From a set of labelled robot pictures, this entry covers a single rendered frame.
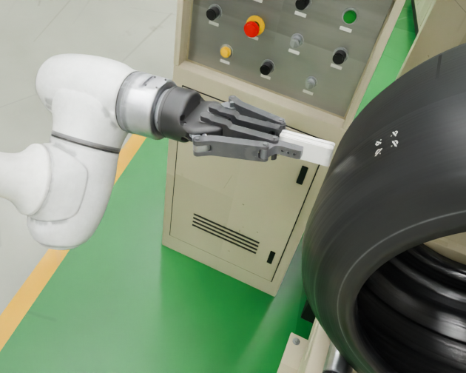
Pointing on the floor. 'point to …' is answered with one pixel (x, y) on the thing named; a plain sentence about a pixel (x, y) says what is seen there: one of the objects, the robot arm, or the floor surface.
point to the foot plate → (293, 354)
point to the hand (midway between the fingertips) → (305, 148)
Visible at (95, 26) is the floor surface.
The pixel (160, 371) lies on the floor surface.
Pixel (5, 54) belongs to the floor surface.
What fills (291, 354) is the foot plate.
